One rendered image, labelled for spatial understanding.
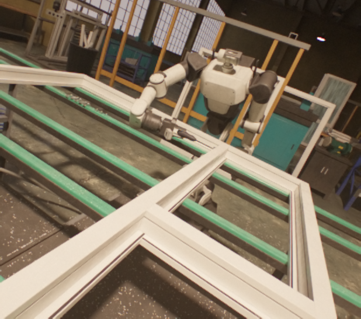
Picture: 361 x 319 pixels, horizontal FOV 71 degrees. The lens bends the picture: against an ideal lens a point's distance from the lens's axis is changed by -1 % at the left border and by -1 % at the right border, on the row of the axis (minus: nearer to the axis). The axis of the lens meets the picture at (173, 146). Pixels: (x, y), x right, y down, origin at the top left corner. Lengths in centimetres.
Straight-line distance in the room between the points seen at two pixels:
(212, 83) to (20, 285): 130
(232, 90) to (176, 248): 104
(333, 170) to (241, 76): 358
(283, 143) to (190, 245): 446
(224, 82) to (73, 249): 121
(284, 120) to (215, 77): 352
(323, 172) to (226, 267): 434
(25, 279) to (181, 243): 30
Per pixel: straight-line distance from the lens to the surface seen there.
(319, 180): 488
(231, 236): 82
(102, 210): 67
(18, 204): 109
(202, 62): 157
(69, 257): 45
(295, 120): 488
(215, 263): 58
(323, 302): 65
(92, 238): 48
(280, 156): 500
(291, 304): 59
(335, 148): 490
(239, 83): 146
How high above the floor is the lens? 126
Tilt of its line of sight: 19 degrees down
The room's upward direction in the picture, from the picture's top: 22 degrees clockwise
